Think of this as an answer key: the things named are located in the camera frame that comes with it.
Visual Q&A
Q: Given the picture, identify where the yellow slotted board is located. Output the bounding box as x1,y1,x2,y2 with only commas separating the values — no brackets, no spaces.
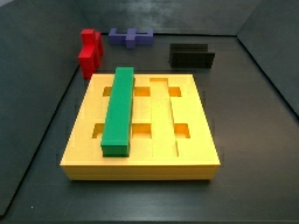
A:
60,74,220,180

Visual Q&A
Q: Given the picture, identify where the green long bar block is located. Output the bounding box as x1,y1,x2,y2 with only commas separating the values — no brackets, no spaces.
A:
100,67,134,158

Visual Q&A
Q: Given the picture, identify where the black block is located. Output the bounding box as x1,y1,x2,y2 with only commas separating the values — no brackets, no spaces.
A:
169,44,214,68

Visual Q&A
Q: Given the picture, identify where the red interlocking block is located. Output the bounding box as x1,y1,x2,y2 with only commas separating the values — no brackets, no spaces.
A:
78,29,104,80

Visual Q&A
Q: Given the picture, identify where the purple interlocking block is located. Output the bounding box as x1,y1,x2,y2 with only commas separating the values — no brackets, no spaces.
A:
108,28,154,49

